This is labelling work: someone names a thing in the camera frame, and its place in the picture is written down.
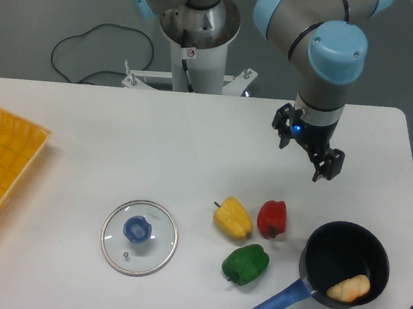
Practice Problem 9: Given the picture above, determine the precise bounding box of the dark blue saucepan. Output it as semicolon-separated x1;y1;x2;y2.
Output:
252;221;390;309

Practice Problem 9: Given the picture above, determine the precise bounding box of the red bell pepper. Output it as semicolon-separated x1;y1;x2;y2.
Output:
257;200;287;239

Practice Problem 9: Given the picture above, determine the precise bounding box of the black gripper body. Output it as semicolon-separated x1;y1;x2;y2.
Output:
290;105;342;158

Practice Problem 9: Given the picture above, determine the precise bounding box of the bread roll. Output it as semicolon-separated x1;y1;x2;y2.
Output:
326;275;370;303

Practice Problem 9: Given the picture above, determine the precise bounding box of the yellow bell pepper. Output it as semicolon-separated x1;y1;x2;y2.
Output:
213;196;254;240

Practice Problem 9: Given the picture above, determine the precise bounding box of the black cable on floor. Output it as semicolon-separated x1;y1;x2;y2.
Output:
48;16;158;93

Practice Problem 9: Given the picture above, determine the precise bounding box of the green bell pepper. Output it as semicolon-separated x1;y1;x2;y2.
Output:
221;244;270;287

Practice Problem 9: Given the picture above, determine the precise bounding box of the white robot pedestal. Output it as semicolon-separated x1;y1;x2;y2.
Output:
122;0;258;97

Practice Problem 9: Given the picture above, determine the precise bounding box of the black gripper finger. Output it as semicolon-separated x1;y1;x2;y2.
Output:
272;103;294;149
311;147;345;182

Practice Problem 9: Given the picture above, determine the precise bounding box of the glass pot lid blue knob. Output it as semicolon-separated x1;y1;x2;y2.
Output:
100;200;179;277

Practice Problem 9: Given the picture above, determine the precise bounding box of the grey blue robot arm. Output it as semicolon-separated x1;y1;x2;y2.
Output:
131;0;393;180

